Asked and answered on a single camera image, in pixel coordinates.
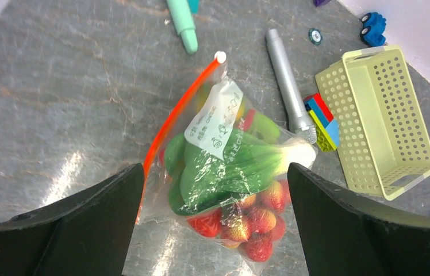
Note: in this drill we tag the blue small brick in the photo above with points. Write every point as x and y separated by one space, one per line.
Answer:
374 25

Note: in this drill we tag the clear zip bag orange zipper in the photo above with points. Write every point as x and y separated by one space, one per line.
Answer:
211 109

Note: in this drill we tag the green white bok choy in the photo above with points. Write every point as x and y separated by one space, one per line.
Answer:
201 181

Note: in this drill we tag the multicolour brick block stack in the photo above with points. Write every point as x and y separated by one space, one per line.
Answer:
327 127

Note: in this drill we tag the pale green perforated basket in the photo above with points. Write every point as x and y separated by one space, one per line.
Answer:
384 145

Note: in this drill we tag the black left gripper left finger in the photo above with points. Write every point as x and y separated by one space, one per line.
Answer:
87 233

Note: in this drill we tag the red strawberry bunch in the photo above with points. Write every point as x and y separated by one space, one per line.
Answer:
252 225

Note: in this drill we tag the teal small block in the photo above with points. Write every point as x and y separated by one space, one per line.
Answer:
193 5

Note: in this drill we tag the small round blue toy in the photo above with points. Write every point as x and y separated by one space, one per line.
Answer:
315 36

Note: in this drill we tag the mint green toy pen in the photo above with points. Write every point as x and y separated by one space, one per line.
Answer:
184 24

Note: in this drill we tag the grey toy microphone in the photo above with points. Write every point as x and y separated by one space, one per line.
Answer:
299 121

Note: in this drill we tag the purple small brick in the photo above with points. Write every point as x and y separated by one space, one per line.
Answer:
319 3

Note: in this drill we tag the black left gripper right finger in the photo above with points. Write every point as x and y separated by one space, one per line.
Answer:
344 233

